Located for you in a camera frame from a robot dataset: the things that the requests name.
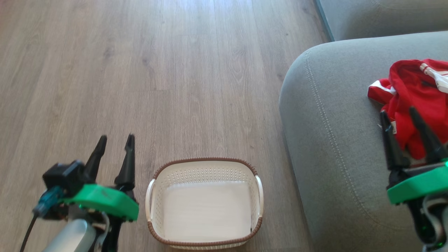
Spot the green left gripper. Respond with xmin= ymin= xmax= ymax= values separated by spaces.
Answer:
xmin=62 ymin=133 xmax=140 ymax=222

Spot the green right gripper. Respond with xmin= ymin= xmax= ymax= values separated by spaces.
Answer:
xmin=379 ymin=106 xmax=448 ymax=210

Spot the thin black cable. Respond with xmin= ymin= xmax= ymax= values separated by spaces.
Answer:
xmin=19 ymin=213 xmax=40 ymax=252

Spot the grey fabric sofa section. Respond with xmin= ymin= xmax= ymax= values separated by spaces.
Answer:
xmin=315 ymin=0 xmax=448 ymax=42

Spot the red and white garment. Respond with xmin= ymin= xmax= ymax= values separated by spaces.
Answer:
xmin=367 ymin=59 xmax=448 ymax=161

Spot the white perforated laundry basket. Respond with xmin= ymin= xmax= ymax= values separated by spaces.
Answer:
xmin=145 ymin=157 xmax=264 ymax=250

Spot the grey fabric sofa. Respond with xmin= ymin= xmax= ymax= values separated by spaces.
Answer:
xmin=279 ymin=31 xmax=448 ymax=252

